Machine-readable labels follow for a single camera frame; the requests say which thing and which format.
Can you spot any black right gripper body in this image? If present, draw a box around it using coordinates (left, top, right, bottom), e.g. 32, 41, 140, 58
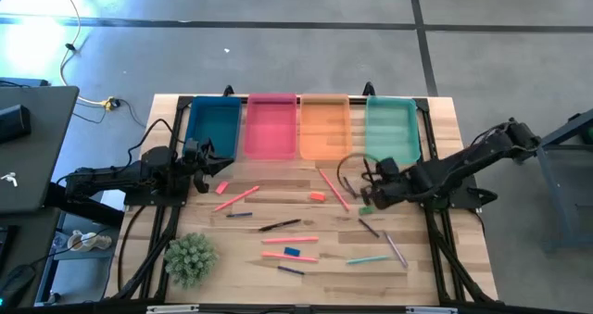
372, 171, 412, 212

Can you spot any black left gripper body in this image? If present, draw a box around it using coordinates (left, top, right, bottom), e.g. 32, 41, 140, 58
183, 138, 215, 179

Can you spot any pink pencil with orange cap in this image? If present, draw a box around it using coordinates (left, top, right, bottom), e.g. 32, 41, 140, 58
213, 185, 261, 213
260, 251, 320, 264
260, 235, 321, 245
318, 168, 352, 213

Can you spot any grey pen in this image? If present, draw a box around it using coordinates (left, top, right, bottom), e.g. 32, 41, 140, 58
384, 231, 410, 270

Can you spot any teal pen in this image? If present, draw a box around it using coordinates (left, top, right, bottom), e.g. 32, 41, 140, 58
345, 255, 391, 266

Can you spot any black pen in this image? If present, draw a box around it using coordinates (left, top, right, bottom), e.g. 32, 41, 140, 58
258, 218, 303, 233

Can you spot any blue plastic bin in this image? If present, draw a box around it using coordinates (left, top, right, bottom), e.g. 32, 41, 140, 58
187, 95, 243, 160

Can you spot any teal plastic bin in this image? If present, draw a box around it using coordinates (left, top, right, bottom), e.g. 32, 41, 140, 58
364, 95, 422, 166

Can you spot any pink plastic bin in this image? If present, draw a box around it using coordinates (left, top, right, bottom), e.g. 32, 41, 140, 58
244, 93, 298, 161

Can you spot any orange plastic bin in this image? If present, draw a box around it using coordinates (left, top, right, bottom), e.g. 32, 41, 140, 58
299, 94, 353, 161

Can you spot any small green artificial plant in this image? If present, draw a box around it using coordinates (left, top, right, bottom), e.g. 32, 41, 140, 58
163, 232, 220, 290

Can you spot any white ceramic object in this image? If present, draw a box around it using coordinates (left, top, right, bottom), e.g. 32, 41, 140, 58
67, 229, 114, 253

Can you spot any blue-grey metal cart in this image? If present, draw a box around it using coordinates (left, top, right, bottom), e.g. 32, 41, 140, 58
532, 107, 593, 255

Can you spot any black desk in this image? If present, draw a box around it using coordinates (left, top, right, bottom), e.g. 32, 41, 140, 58
0, 85, 80, 213

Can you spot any black speaker box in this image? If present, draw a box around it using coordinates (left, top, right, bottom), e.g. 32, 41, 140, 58
0, 104, 32, 144

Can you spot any black computer mouse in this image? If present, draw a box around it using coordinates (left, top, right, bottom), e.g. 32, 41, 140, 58
0, 263, 37, 306

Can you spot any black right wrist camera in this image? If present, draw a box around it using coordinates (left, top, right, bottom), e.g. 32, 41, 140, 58
377, 157, 400, 177

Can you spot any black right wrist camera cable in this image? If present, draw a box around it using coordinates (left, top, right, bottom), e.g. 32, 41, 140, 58
335, 152, 382, 191

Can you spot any cream floor cable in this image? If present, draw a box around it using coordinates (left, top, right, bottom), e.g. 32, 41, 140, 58
54, 0, 112, 107

